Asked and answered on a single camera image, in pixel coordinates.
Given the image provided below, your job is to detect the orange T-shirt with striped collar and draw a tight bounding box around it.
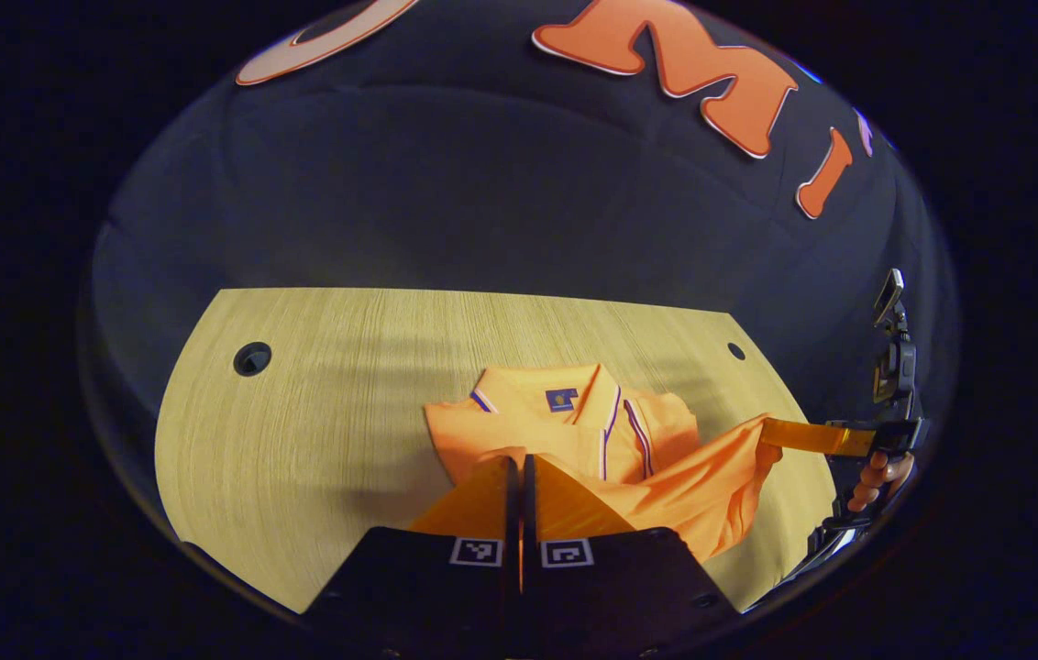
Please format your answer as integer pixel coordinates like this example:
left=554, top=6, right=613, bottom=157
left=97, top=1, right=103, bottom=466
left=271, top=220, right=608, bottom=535
left=423, top=363, right=786, bottom=563

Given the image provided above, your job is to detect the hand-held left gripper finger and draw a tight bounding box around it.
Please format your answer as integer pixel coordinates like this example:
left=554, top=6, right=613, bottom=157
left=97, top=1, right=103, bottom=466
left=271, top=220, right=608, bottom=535
left=304, top=456, right=522, bottom=660
left=524, top=453, right=745, bottom=660

